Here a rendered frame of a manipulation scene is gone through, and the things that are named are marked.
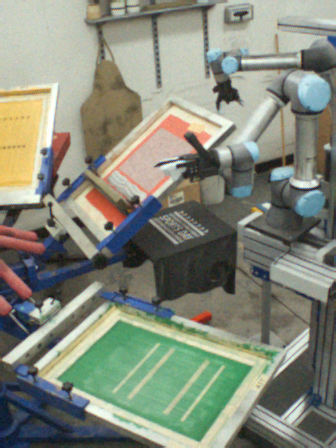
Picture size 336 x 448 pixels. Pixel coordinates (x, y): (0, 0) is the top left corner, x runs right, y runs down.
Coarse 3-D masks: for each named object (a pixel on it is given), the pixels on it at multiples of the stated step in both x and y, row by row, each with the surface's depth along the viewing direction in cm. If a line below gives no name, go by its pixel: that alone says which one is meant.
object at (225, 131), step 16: (176, 96) 302; (160, 112) 304; (192, 112) 287; (208, 112) 277; (144, 128) 304; (224, 128) 262; (128, 144) 303; (208, 144) 261; (112, 160) 302; (80, 192) 300; (160, 192) 258; (80, 208) 286; (96, 224) 274
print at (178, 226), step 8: (160, 216) 317; (168, 216) 317; (176, 216) 316; (184, 216) 316; (152, 224) 310; (160, 224) 310; (168, 224) 309; (176, 224) 309; (184, 224) 308; (192, 224) 308; (200, 224) 307; (168, 232) 302; (176, 232) 301; (184, 232) 301; (192, 232) 300; (200, 232) 300; (208, 232) 299; (176, 240) 294; (184, 240) 294
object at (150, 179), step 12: (204, 132) 275; (180, 144) 279; (168, 156) 279; (156, 168) 278; (144, 180) 277; (156, 180) 272; (144, 192) 271; (108, 204) 281; (108, 216) 275; (120, 216) 270
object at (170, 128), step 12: (168, 120) 299; (180, 120) 293; (156, 132) 298; (168, 132) 292; (180, 132) 286; (144, 144) 297; (156, 144) 291; (168, 144) 285; (132, 156) 296; (144, 156) 290; (156, 156) 284; (120, 168) 295; (132, 168) 289; (144, 168) 283; (132, 180) 283; (96, 192) 293; (96, 204) 287
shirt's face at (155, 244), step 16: (176, 208) 325; (192, 208) 323; (144, 224) 311; (208, 224) 306; (224, 224) 305; (144, 240) 297; (160, 240) 295; (192, 240) 293; (208, 240) 292; (160, 256) 282
